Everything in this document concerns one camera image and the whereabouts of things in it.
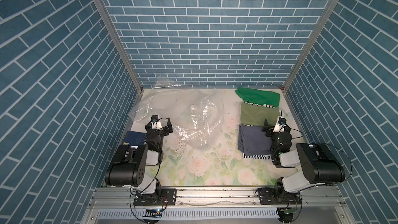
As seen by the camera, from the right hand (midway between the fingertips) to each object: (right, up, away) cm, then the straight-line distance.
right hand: (276, 121), depth 89 cm
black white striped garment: (-1, +10, +16) cm, 19 cm away
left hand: (-65, +2, 0) cm, 66 cm away
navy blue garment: (-14, -11, -1) cm, 18 cm away
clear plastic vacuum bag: (-47, +4, +4) cm, 48 cm away
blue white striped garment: (-9, -19, -3) cm, 22 cm away
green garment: (-2, +15, +25) cm, 29 cm away
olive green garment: (-10, +3, +8) cm, 13 cm away
